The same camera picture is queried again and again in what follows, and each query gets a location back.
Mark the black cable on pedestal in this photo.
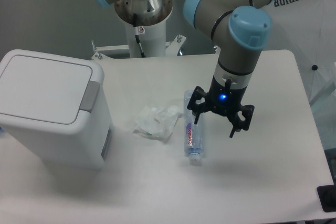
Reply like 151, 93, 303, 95
132, 13, 146, 58

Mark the white metal base frame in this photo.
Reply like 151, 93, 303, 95
91, 35, 187, 60

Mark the clear plastic water bottle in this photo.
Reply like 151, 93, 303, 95
183, 90, 204, 166

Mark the black device at edge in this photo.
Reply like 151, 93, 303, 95
317, 185, 335, 212

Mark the white superior umbrella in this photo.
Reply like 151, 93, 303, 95
259, 0, 336, 151

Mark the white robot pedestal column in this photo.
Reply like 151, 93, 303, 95
114, 0, 174, 58

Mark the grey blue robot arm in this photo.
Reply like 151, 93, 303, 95
96, 0, 274, 132

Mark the white push-lid trash can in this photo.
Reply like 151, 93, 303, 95
1, 49, 112, 169

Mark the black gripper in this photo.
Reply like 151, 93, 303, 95
187, 77, 255, 138

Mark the crumpled clear plastic bag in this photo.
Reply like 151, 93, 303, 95
133, 105, 182, 140

